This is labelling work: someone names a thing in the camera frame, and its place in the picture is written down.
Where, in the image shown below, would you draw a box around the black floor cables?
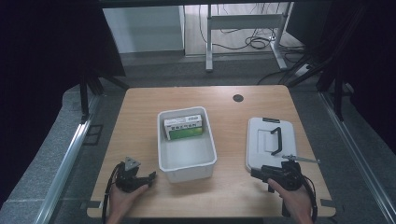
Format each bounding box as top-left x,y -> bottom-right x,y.
197,3 -> 307,87

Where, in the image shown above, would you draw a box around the person's right hand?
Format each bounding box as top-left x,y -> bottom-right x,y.
266,178 -> 314,217

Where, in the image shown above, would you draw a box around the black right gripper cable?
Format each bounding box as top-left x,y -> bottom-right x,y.
298,173 -> 319,224

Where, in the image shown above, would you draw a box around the white power strip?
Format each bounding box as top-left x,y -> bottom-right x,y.
291,63 -> 312,78

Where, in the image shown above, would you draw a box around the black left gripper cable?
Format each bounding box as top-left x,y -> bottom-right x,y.
101,161 -> 125,224

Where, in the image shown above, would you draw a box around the white plastic storage box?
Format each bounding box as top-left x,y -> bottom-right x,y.
156,105 -> 219,184

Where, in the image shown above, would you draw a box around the green and white carton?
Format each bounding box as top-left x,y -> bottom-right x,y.
163,114 -> 205,141

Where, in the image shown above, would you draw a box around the black metal stand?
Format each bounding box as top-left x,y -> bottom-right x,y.
285,6 -> 368,122

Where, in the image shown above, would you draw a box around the white metal desk frame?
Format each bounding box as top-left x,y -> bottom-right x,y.
205,2 -> 295,73

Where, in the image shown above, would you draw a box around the aluminium rail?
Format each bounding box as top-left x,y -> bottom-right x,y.
318,91 -> 396,224
33,115 -> 96,224

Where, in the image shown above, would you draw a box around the grey lid with black handle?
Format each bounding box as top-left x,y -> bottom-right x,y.
245,117 -> 299,174

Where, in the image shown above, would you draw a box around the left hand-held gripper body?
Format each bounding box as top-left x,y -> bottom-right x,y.
115,156 -> 149,194

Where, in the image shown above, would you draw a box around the black tripod stand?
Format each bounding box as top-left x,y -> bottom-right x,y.
78,69 -> 130,123

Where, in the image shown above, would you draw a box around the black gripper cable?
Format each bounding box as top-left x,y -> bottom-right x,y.
298,173 -> 319,224
101,161 -> 125,224

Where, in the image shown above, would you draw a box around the black square floor frame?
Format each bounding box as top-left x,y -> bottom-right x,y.
82,123 -> 105,147

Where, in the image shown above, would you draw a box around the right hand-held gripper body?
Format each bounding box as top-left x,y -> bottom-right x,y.
261,154 -> 321,192

